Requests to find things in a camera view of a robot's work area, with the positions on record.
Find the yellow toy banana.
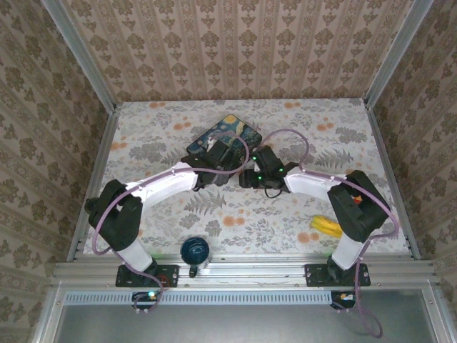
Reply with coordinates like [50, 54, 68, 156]
[309, 214, 343, 239]

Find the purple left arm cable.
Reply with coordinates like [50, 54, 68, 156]
[91, 132, 250, 315]

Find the black controller board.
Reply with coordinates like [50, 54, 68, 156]
[330, 291, 357, 310]
[132, 291, 162, 310]

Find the dark blue mug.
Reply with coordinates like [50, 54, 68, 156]
[179, 235, 212, 279]

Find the aluminium side rail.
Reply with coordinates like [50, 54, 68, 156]
[66, 106, 121, 262]
[363, 99, 423, 261]

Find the aluminium frame post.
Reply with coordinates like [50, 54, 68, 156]
[363, 0, 436, 108]
[39, 0, 119, 114]

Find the long aluminium cross rail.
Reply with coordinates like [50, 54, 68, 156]
[52, 254, 439, 289]

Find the starry night painted box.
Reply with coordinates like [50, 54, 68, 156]
[186, 113, 264, 169]

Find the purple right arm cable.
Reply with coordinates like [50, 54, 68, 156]
[263, 127, 399, 339]

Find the grey metal panel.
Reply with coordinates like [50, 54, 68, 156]
[34, 287, 457, 343]

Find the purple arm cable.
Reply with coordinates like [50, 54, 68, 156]
[263, 127, 399, 339]
[91, 132, 250, 315]

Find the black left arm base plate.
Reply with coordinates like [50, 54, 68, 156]
[116, 264, 180, 289]

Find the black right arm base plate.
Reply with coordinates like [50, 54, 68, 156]
[305, 263, 371, 288]

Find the grey slotted cable duct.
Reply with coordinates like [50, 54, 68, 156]
[64, 289, 333, 305]

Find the floral tablecloth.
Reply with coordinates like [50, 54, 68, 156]
[84, 99, 410, 255]

